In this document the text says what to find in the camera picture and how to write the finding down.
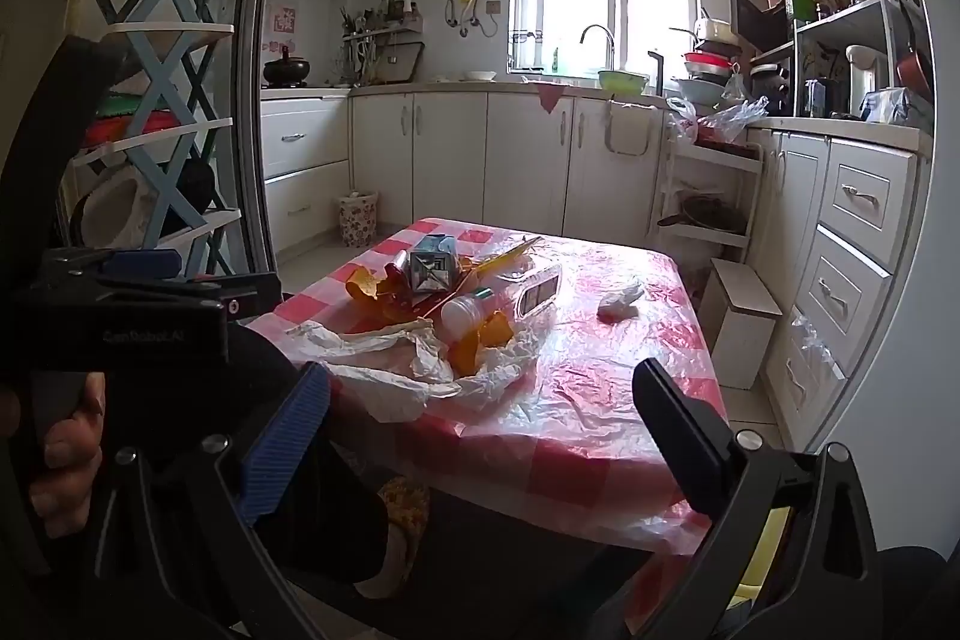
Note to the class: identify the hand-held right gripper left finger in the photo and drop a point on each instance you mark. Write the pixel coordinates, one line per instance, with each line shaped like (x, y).
(289, 445)

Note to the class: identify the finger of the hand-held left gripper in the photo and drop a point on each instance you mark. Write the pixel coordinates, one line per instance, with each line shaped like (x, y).
(142, 262)
(247, 295)

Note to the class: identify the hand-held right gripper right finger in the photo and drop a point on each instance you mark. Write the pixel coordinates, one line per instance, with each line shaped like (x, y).
(675, 422)

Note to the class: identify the red wrapper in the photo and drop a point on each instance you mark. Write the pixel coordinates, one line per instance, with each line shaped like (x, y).
(394, 271)

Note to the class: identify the yellow plastic basin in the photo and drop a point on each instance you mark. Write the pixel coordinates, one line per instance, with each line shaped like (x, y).
(776, 535)

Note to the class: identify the silver blue drink carton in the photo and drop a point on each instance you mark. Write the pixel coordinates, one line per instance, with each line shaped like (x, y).
(431, 272)

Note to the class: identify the small yellow bottle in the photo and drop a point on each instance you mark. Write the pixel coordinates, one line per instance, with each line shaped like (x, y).
(459, 316)

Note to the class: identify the person's left hand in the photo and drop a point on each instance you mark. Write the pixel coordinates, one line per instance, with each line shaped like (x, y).
(71, 460)

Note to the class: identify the red checkered tablecloth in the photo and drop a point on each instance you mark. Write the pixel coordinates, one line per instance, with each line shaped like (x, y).
(600, 400)

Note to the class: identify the white plastic bag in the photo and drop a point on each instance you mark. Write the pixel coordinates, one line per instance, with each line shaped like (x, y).
(375, 385)

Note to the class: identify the orange peel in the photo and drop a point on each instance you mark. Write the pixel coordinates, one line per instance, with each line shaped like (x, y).
(361, 287)
(496, 329)
(463, 356)

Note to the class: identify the white stool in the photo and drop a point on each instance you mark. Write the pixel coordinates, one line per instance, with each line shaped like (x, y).
(742, 317)

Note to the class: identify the crumpled white tissue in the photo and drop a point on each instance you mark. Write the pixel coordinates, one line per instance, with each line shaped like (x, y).
(630, 291)
(616, 310)

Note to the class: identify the floral waste bin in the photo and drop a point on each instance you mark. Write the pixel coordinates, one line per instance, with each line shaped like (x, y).
(358, 220)

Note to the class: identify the floral slipper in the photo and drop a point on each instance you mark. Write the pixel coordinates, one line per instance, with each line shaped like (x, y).
(409, 505)

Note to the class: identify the red basin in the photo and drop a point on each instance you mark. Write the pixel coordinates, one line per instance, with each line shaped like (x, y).
(127, 129)

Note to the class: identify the white corner drawer cabinet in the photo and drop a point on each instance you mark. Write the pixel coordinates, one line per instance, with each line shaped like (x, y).
(304, 160)

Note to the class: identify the clear plastic bag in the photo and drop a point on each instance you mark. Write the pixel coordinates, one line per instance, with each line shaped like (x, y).
(814, 340)

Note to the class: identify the white and blue shelf rack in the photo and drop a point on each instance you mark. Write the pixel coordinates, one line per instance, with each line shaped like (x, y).
(166, 85)

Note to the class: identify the clear plastic tray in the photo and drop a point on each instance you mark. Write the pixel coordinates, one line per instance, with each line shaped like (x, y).
(540, 293)

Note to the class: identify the black frying pan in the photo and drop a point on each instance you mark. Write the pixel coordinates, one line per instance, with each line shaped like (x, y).
(709, 212)

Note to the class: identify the black wok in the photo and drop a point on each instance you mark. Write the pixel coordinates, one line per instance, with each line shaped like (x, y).
(286, 70)

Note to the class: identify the white trolley rack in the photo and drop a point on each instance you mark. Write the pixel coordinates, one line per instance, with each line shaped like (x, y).
(712, 160)

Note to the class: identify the white base cabinets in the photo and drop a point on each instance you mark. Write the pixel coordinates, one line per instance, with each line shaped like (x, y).
(525, 160)

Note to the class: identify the pile of plastic bags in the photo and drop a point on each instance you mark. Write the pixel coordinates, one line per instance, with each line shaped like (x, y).
(720, 119)

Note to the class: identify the green basin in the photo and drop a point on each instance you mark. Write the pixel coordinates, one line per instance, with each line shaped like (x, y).
(622, 80)

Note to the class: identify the black appliance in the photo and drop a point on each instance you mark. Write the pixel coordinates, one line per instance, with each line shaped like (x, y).
(771, 89)

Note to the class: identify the pink cloth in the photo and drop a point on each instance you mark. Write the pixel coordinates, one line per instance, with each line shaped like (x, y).
(549, 96)

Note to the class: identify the stack of bowls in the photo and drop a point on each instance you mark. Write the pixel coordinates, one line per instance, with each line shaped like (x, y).
(709, 66)

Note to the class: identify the white kettle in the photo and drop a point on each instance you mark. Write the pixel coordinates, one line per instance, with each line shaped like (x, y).
(862, 78)

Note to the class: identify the chrome faucet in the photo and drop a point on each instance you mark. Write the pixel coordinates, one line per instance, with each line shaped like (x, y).
(600, 36)

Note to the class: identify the red pot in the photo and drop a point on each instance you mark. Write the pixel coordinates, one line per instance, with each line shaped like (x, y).
(915, 74)

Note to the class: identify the white countertop shelf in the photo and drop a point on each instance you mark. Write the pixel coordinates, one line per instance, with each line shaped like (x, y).
(855, 18)

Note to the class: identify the sliding door frame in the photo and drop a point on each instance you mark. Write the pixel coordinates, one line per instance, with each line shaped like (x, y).
(251, 85)

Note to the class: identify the wall utensil rack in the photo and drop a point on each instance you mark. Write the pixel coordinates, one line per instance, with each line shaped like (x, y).
(382, 40)

